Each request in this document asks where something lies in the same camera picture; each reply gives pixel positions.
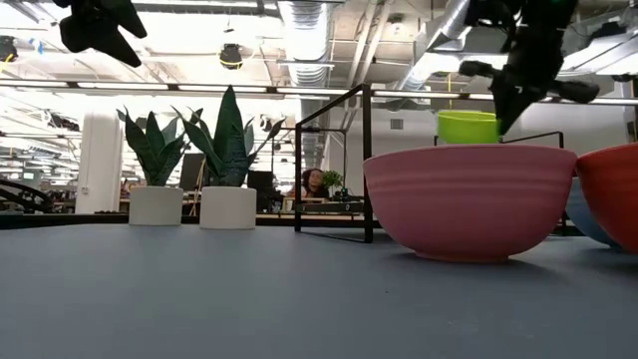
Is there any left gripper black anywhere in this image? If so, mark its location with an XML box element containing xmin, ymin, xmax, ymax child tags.
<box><xmin>52</xmin><ymin>0</ymin><xmax>149</xmax><ymax>69</ymax></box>

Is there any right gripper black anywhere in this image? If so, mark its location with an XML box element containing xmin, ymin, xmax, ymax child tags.
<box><xmin>458</xmin><ymin>0</ymin><xmax>602</xmax><ymax>136</ymax></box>

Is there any small green bowl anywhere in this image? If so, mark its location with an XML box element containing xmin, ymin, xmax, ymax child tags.
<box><xmin>437</xmin><ymin>110</ymin><xmax>499</xmax><ymax>146</ymax></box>

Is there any large pink bowl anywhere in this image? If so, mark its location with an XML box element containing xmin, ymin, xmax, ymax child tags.
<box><xmin>362</xmin><ymin>144</ymin><xmax>578</xmax><ymax>263</ymax></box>

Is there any large red bowl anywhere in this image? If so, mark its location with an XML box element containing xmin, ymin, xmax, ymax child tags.
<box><xmin>575</xmin><ymin>143</ymin><xmax>638</xmax><ymax>254</ymax></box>

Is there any large blue bowl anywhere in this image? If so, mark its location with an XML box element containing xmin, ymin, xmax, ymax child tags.
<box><xmin>565</xmin><ymin>177</ymin><xmax>622</xmax><ymax>249</ymax></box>

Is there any long overhead light bar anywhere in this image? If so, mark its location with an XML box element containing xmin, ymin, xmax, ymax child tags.
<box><xmin>0</xmin><ymin>78</ymin><xmax>638</xmax><ymax>107</ymax></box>

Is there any black ceiling dome device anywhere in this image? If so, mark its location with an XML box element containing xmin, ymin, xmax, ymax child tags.
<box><xmin>218</xmin><ymin>43</ymin><xmax>244</xmax><ymax>71</ymax></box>

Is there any white building pillar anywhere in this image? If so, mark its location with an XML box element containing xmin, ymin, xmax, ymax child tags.
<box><xmin>74</xmin><ymin>110</ymin><xmax>125</xmax><ymax>215</ymax></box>

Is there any dark background monitor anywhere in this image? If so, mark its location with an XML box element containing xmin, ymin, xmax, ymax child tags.
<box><xmin>178</xmin><ymin>153</ymin><xmax>206</xmax><ymax>192</ymax></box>

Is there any snake plant in white pot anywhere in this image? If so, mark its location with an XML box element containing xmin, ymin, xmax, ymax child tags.
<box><xmin>117</xmin><ymin>107</ymin><xmax>203</xmax><ymax>226</ymax></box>
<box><xmin>171</xmin><ymin>85</ymin><xmax>286</xmax><ymax>230</ymax></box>

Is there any small green background plant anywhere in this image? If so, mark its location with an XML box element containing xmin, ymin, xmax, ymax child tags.
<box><xmin>321</xmin><ymin>170</ymin><xmax>345</xmax><ymax>191</ymax></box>

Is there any person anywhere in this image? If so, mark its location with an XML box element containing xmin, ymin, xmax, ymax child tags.
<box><xmin>300</xmin><ymin>168</ymin><xmax>331</xmax><ymax>200</ymax></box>

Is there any black background computer tower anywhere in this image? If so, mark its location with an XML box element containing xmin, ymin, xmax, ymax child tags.
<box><xmin>247</xmin><ymin>170</ymin><xmax>274</xmax><ymax>211</ymax></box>

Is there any blue table mat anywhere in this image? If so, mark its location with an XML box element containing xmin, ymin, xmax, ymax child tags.
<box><xmin>0</xmin><ymin>222</ymin><xmax>638</xmax><ymax>359</ymax></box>

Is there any large smooth silver duct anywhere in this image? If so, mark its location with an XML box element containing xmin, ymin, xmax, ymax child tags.
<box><xmin>397</xmin><ymin>0</ymin><xmax>474</xmax><ymax>92</ymax></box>

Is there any wooden shelf with black frame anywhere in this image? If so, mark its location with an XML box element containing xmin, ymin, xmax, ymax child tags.
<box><xmin>293</xmin><ymin>83</ymin><xmax>567</xmax><ymax>244</ymax></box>

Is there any silver ribbed ventilation duct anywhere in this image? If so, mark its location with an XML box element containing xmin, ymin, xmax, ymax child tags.
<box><xmin>277</xmin><ymin>0</ymin><xmax>331</xmax><ymax>171</ymax></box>

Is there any black table frame rim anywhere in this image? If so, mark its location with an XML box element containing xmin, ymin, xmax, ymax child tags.
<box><xmin>0</xmin><ymin>212</ymin><xmax>587</xmax><ymax>236</ymax></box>

